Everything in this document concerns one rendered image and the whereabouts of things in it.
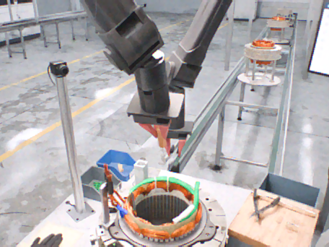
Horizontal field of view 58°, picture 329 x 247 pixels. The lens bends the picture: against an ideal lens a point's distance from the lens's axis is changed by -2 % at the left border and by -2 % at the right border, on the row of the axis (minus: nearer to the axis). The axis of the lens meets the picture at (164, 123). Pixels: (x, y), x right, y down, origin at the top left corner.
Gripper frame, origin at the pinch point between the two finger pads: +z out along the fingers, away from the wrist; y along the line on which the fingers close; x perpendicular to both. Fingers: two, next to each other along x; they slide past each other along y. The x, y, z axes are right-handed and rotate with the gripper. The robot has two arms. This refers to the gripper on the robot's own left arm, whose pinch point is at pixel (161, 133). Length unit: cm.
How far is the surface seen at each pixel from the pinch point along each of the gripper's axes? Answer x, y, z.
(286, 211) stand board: -3.0, -31.2, 30.2
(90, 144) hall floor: -139, 140, 198
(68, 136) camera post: -17, 41, 27
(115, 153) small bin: -42, 43, 70
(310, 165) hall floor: -154, -87, 206
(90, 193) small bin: -14, 42, 61
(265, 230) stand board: 4.9, -25.5, 27.0
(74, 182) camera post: -9, 42, 45
